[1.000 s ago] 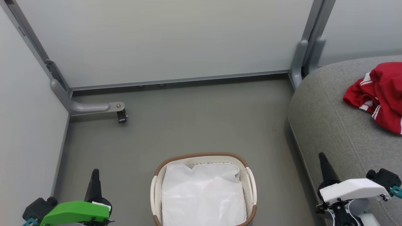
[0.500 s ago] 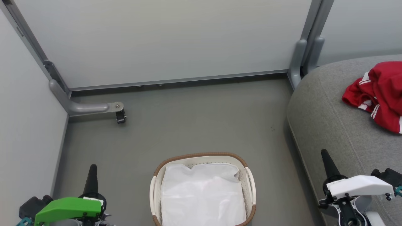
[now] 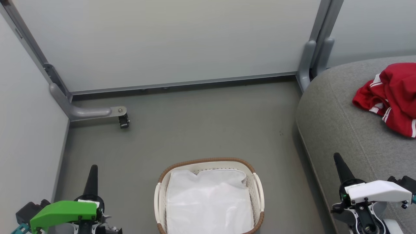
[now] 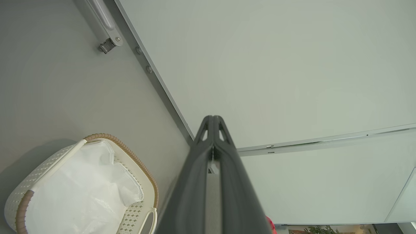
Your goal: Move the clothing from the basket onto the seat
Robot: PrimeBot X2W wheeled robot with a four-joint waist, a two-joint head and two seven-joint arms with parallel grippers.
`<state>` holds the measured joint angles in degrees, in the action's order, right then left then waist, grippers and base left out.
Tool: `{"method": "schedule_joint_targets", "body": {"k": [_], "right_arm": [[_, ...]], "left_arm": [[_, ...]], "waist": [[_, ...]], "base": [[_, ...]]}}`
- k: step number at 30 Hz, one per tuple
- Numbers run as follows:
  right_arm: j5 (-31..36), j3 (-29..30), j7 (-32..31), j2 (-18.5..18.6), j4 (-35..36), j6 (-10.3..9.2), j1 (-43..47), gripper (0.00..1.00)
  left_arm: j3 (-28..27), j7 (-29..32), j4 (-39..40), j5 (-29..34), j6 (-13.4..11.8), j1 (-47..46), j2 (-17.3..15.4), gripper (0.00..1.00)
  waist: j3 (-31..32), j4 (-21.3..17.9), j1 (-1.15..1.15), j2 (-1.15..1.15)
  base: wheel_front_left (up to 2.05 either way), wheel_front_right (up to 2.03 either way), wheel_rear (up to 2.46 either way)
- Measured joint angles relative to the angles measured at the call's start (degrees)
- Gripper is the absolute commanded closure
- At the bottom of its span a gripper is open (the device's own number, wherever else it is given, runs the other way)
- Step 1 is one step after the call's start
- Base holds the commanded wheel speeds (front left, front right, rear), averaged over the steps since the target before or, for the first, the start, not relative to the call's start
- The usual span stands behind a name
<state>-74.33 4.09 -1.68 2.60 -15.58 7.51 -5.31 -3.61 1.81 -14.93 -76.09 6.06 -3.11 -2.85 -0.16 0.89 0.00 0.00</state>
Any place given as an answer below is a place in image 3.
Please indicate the grey slanted partition post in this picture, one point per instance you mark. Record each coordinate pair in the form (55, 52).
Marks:
(29, 42)

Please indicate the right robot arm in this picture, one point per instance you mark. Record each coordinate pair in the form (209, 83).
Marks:
(367, 221)

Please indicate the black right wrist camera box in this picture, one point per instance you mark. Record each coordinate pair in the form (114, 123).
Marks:
(404, 182)

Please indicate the red and white garment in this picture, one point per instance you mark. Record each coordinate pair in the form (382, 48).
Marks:
(395, 94)

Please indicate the white cloth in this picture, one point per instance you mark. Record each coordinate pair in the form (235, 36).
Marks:
(208, 201)

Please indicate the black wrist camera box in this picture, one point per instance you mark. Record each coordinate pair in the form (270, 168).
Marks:
(31, 209)
(404, 182)

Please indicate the grey partition foot right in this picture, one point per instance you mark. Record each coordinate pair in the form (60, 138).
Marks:
(320, 42)

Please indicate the black caster wheel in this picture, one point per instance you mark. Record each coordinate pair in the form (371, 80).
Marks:
(123, 121)

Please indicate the grey fabric sofa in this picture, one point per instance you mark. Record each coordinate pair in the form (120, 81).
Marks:
(341, 130)

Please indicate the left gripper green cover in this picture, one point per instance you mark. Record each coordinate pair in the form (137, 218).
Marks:
(65, 213)

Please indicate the grey partition bottom rail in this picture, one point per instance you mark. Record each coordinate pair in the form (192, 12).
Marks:
(182, 83)

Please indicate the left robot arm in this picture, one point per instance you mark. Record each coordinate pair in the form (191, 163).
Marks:
(109, 229)

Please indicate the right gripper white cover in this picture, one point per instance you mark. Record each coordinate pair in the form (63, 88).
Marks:
(377, 191)

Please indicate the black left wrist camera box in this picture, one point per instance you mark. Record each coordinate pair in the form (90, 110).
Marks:
(31, 209)

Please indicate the grey partition foot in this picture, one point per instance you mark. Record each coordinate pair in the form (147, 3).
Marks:
(84, 112)
(320, 42)

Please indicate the white laundry basket brown rim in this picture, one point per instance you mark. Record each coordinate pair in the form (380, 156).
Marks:
(258, 195)

